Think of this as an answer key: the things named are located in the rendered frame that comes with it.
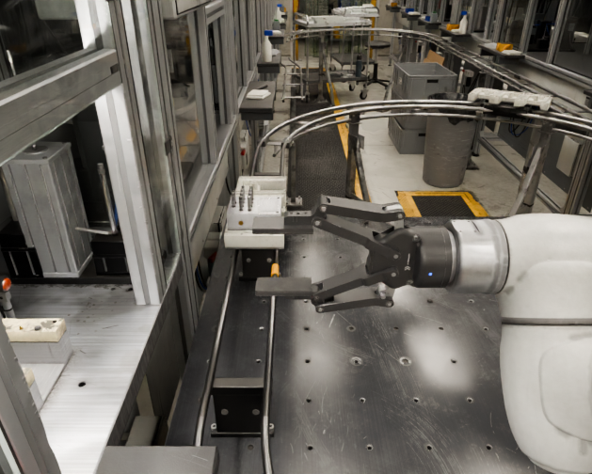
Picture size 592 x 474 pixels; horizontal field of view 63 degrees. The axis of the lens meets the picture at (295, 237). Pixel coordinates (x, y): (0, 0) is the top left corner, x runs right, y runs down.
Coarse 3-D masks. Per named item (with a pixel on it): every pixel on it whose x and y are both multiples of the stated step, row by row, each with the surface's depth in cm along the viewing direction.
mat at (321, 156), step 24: (312, 96) 600; (336, 96) 602; (312, 120) 505; (336, 120) 505; (312, 144) 438; (336, 144) 438; (288, 168) 385; (312, 168) 385; (336, 168) 385; (288, 192) 345; (312, 192) 345; (336, 192) 345; (360, 192) 345
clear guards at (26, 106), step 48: (0, 0) 39; (48, 0) 46; (96, 0) 57; (144, 0) 75; (0, 48) 39; (48, 48) 46; (96, 48) 57; (144, 48) 75; (0, 96) 39; (48, 96) 46; (96, 96) 57; (144, 96) 75; (0, 144) 39; (144, 144) 75; (0, 432) 39
